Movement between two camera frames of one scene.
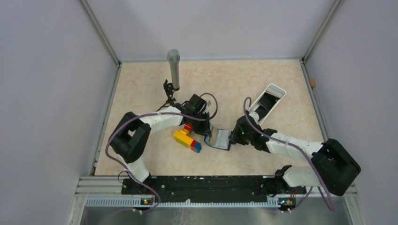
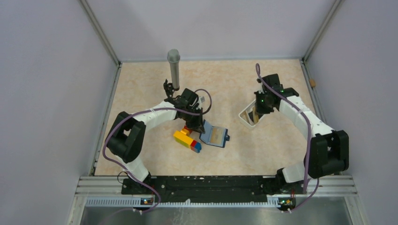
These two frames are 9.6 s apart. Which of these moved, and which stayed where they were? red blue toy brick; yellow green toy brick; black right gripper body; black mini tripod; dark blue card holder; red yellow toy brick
Moved: black right gripper body; dark blue card holder
Stayed: red yellow toy brick; yellow green toy brick; red blue toy brick; black mini tripod
